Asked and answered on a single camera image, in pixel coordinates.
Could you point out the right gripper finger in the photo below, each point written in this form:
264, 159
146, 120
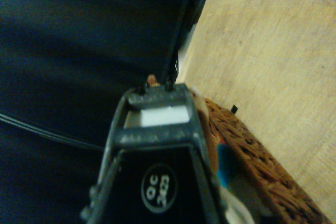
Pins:
155, 136

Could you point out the blue plush toy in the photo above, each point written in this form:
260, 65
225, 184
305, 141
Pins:
225, 166

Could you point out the black curtain stand pole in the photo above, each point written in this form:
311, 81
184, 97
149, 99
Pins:
47, 132

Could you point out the brown wicker basket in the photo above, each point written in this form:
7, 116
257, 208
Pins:
262, 161

